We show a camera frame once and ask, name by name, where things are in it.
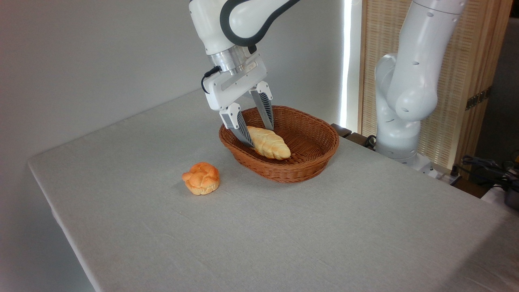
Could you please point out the wooden slatted screen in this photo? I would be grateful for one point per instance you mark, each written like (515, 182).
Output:
(474, 40)

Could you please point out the brown wicker basket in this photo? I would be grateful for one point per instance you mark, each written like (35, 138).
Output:
(310, 162)

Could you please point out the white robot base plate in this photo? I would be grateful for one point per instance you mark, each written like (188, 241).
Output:
(423, 164)

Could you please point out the round orange bread roll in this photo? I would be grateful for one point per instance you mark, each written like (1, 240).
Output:
(202, 180)

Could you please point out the dark wooden furniture corner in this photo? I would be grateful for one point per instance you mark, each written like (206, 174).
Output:
(342, 130)

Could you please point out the long braided bread loaf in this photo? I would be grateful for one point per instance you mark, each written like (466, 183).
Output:
(272, 146)

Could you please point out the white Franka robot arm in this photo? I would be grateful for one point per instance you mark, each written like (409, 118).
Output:
(413, 81)

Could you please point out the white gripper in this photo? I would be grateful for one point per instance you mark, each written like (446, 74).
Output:
(233, 87)

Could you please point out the grey tablecloth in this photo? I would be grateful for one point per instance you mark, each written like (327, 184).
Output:
(284, 235)

